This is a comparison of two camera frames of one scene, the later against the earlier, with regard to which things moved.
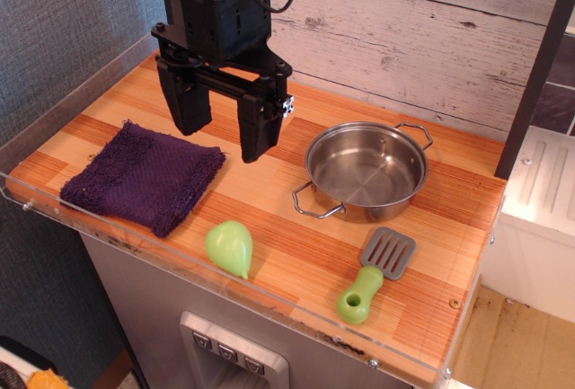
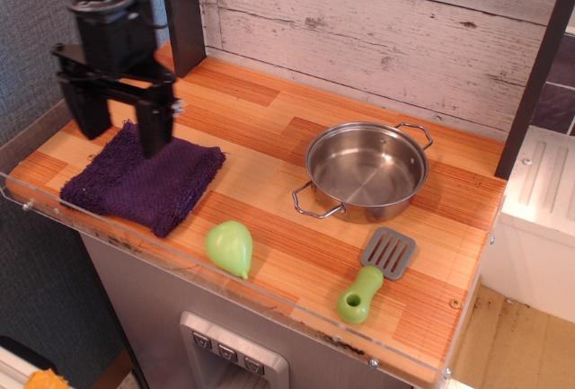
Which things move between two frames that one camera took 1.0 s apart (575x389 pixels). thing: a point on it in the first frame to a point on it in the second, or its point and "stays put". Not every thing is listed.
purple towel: x=141 y=175 stays put
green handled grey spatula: x=385 y=252 stays put
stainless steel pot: x=367 y=171 stays put
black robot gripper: x=218 y=36 to x=118 y=48
